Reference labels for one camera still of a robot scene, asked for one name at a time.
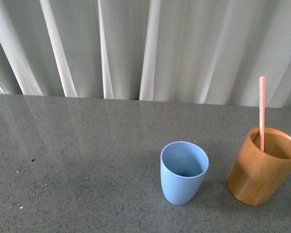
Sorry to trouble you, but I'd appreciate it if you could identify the blue plastic cup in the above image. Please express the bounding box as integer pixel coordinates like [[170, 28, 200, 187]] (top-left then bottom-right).
[[160, 141, 209, 205]]

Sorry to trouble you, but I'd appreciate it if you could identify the bamboo chopstick holder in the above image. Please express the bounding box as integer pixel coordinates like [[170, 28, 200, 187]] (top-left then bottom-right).
[[227, 127, 291, 206]]

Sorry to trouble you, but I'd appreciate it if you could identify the white curtain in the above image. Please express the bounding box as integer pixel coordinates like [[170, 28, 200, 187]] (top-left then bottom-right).
[[0, 0, 291, 108]]

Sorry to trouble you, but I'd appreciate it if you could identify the pink chopstick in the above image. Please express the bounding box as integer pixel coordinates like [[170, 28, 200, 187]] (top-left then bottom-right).
[[259, 76, 266, 151]]

